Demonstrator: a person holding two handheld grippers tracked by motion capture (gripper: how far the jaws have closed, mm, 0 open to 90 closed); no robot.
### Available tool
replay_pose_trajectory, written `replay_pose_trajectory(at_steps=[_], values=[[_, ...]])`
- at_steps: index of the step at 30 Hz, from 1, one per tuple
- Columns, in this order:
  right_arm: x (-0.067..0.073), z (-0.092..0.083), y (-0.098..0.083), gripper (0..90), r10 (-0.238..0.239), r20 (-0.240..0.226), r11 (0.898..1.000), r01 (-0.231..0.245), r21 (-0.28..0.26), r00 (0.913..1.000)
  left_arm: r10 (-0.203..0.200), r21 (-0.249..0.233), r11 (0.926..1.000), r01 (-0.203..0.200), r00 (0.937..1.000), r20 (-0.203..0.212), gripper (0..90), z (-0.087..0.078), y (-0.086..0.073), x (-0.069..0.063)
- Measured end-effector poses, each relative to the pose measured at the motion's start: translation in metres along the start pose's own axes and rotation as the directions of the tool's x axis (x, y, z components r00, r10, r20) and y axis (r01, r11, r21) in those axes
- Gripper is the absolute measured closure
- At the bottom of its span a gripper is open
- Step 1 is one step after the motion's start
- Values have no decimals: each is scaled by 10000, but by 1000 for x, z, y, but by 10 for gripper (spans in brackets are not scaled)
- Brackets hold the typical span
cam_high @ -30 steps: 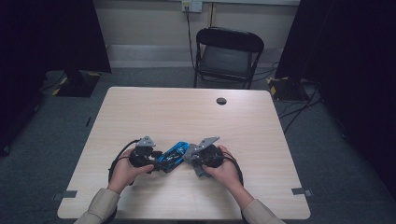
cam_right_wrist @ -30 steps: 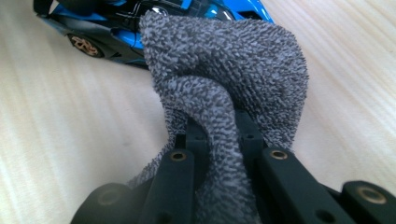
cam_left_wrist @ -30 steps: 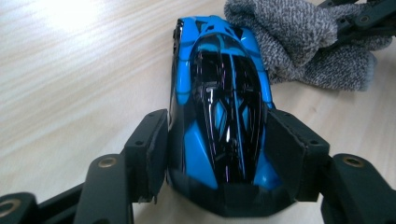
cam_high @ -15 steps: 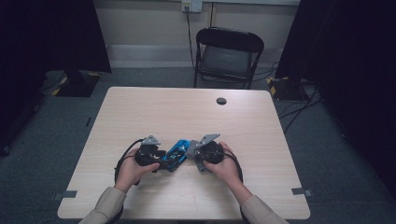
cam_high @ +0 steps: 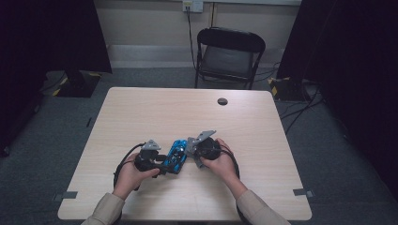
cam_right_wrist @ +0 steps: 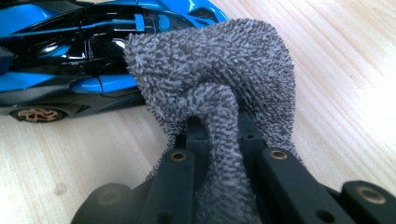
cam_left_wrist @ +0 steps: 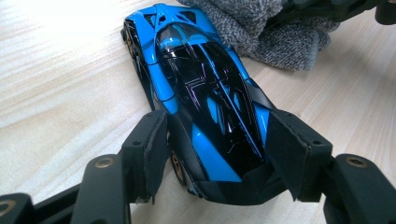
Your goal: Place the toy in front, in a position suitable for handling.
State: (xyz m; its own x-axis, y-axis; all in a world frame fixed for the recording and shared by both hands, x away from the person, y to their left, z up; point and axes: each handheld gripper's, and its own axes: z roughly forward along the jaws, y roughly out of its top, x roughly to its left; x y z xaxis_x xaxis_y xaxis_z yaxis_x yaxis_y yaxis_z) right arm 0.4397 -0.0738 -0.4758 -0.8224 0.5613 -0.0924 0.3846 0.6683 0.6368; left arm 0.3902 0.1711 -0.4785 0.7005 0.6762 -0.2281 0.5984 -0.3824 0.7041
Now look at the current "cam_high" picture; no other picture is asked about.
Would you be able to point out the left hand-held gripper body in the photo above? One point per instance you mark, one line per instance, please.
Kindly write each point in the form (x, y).
(146, 157)

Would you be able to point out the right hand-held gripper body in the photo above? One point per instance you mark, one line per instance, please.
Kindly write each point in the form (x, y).
(208, 149)

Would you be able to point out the blue toy car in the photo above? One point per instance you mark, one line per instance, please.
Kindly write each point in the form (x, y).
(178, 153)

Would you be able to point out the person's right hand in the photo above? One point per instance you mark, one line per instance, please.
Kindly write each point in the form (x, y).
(223, 168)

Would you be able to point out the person's left hand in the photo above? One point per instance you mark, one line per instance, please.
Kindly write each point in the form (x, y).
(130, 178)

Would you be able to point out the black floor tape strip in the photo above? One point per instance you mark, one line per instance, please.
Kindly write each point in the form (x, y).
(89, 122)

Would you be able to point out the grey floor tape piece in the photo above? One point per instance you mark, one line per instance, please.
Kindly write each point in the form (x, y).
(300, 192)
(67, 195)

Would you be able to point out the black folding chair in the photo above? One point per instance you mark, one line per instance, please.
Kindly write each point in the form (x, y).
(230, 61)

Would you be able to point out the black stand base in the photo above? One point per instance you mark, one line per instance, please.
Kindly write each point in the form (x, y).
(78, 86)
(287, 89)

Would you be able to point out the black curtain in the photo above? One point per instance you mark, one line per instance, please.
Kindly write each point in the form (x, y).
(359, 62)
(47, 37)

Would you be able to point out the white wall socket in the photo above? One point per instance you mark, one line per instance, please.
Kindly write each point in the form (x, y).
(195, 5)

